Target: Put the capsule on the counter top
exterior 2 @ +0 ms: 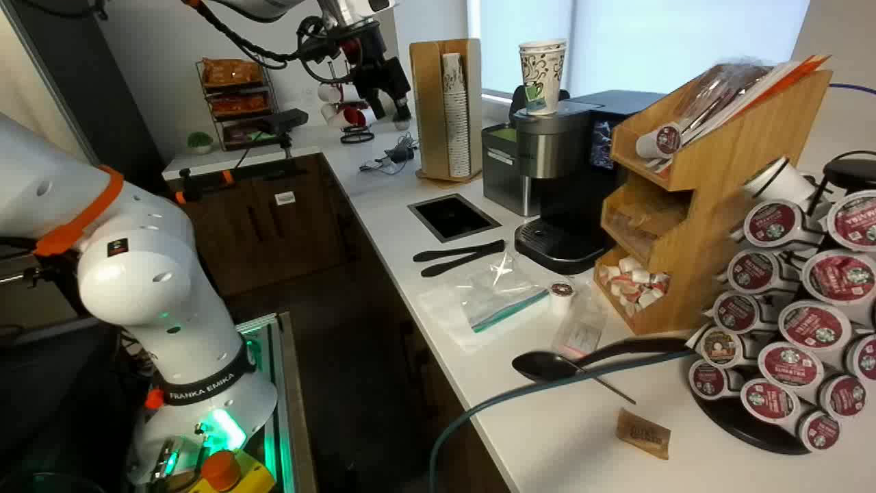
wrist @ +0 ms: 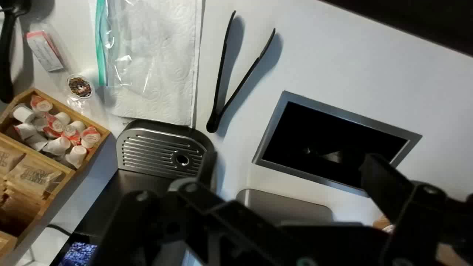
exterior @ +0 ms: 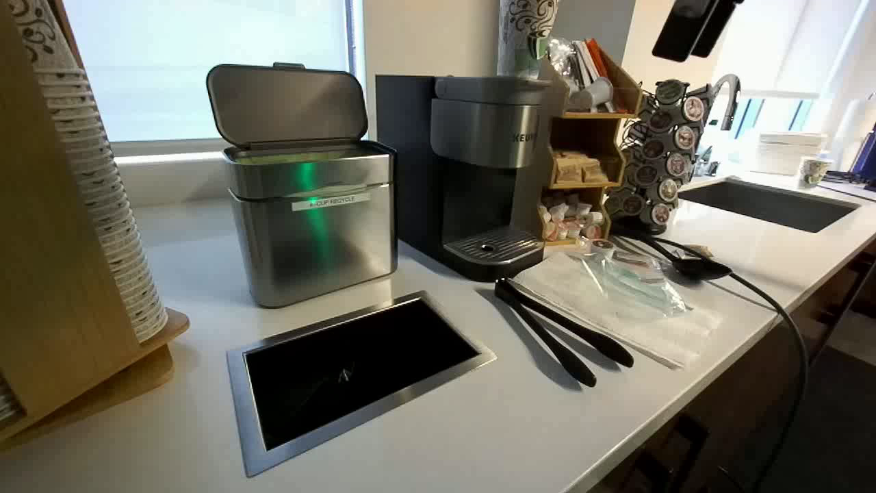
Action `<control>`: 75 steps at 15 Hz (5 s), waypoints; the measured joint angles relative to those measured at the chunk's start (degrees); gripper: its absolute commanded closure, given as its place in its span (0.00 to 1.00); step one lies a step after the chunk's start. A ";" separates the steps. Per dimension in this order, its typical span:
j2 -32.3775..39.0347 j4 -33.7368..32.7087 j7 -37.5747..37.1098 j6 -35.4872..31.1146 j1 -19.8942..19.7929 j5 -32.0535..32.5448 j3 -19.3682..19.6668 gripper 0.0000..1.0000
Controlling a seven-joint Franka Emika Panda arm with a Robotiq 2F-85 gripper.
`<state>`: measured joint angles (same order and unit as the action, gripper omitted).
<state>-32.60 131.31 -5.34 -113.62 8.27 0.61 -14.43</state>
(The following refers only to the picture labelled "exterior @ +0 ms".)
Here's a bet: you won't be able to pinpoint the dark counter sink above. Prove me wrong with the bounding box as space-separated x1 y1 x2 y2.
679 175 862 235

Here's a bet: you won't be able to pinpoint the steel framed counter chute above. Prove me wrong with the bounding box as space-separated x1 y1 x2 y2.
226 291 500 480

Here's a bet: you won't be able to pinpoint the curved metal faucet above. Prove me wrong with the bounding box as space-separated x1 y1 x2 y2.
709 72 746 133

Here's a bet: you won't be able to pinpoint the paper packets in organizer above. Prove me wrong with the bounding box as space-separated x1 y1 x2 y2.
546 35 641 118

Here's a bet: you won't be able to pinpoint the wooden condiment organizer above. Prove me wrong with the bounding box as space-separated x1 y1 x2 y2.
537 39 647 255

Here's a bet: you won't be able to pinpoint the white stacked bowls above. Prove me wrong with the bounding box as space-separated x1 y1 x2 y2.
754 128 829 175

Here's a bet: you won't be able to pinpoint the floral patterned bag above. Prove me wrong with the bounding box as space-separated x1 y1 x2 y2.
495 0 563 79

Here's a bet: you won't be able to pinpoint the white paper towel roll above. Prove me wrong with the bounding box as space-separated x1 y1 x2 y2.
829 91 873 172

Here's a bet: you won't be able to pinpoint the small paper cup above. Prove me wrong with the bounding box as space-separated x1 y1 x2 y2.
798 153 835 191

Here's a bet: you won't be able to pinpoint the brown sugar packets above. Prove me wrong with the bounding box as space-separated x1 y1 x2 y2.
546 147 612 188

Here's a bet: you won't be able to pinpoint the blue bottle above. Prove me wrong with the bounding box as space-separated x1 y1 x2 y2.
851 120 876 188

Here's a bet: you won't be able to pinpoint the small creamer cups pile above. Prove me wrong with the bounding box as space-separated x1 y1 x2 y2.
541 201 612 247

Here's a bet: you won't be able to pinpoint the clear zip bag teal strip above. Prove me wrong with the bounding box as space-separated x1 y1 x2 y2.
572 244 697 318

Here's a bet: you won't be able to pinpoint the black grey coffee machine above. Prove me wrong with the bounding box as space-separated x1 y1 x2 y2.
374 75 569 281

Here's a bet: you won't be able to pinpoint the clear plastic sleeve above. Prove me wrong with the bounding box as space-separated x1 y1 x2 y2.
511 255 724 372

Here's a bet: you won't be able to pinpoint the black plastic tongs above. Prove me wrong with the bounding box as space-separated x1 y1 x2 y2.
493 277 638 390

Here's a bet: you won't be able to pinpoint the brown wooden cabinet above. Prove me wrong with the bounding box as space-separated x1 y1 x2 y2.
593 244 876 493

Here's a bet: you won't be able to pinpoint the stainless steel lidded bin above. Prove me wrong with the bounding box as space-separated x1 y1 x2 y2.
203 61 401 313

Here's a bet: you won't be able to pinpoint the bright window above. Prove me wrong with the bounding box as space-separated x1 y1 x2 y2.
62 0 360 153

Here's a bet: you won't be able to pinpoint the patterned paper cup stack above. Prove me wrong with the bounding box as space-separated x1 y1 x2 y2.
10 0 172 348

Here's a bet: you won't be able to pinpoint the wooden cup dispenser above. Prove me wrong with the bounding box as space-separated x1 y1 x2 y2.
0 0 192 446

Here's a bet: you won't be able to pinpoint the black wire capsule carousel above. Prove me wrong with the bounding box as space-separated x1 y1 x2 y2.
606 79 721 239

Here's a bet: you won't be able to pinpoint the dark power cable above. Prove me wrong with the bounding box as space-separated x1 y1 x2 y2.
638 232 814 493

